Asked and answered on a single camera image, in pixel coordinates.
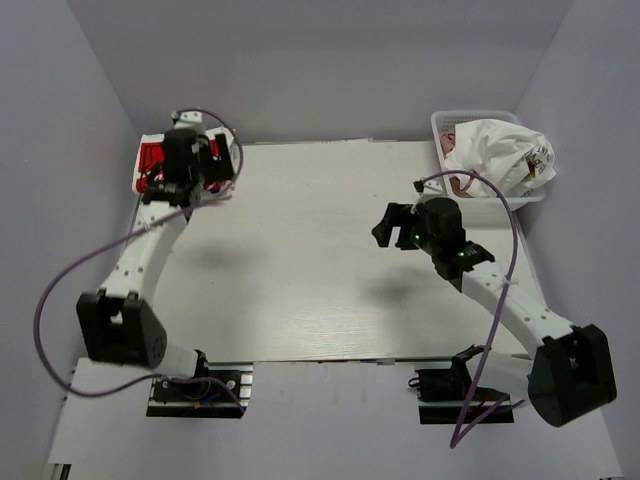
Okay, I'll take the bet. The white t shirt black lettering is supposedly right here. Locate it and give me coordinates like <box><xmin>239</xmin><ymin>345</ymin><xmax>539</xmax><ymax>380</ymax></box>
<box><xmin>443</xmin><ymin>119</ymin><xmax>556</xmax><ymax>197</ymax></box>

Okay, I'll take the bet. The folded white t shirt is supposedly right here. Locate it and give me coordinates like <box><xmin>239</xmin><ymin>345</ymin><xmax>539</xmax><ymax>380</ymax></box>
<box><xmin>198</xmin><ymin>191</ymin><xmax>233</xmax><ymax>207</ymax></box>

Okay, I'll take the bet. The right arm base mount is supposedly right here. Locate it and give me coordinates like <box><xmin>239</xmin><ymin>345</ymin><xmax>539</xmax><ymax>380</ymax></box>
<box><xmin>408</xmin><ymin>368</ymin><xmax>514</xmax><ymax>425</ymax></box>

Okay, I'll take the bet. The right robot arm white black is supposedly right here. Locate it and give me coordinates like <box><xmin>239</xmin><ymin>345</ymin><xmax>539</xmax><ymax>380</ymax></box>
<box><xmin>372</xmin><ymin>197</ymin><xmax>617</xmax><ymax>427</ymax></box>

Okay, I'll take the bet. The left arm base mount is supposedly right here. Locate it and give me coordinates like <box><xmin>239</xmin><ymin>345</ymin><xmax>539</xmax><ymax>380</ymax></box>
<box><xmin>146</xmin><ymin>363</ymin><xmax>254</xmax><ymax>419</ymax></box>

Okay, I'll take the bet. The pink t shirt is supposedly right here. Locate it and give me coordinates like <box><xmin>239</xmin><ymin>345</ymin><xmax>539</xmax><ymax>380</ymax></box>
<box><xmin>440</xmin><ymin>129</ymin><xmax>470</xmax><ymax>198</ymax></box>

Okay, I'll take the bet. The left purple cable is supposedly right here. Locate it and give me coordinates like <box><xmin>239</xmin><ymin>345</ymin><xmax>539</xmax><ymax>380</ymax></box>
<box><xmin>33</xmin><ymin>107</ymin><xmax>246</xmax><ymax>416</ymax></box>

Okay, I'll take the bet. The white t shirt red print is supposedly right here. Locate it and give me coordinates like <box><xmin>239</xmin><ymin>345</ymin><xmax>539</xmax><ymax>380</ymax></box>
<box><xmin>131</xmin><ymin>127</ymin><xmax>239</xmax><ymax>194</ymax></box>

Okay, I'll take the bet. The white plastic basket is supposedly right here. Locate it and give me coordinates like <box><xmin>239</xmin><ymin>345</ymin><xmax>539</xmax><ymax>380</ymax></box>
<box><xmin>429</xmin><ymin>109</ymin><xmax>547</xmax><ymax>226</ymax></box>

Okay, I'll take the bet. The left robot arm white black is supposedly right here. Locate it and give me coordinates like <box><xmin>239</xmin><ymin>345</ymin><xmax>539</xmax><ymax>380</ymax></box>
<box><xmin>76</xmin><ymin>127</ymin><xmax>240</xmax><ymax>379</ymax></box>

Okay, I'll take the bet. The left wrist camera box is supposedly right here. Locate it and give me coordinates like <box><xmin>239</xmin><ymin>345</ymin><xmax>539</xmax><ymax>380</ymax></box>
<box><xmin>171</xmin><ymin>110</ymin><xmax>206</xmax><ymax>135</ymax></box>

